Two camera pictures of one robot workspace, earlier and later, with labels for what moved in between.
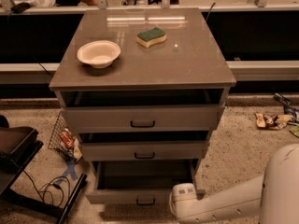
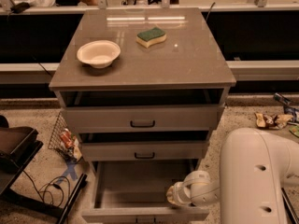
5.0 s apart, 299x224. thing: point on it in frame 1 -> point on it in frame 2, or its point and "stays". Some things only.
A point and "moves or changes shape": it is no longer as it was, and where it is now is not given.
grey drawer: [141, 183] moves or changes shape
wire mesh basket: [65, 141] stays
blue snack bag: [289, 110] stays
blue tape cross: [70, 165] stays
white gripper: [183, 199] -> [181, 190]
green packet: [294, 129] stays
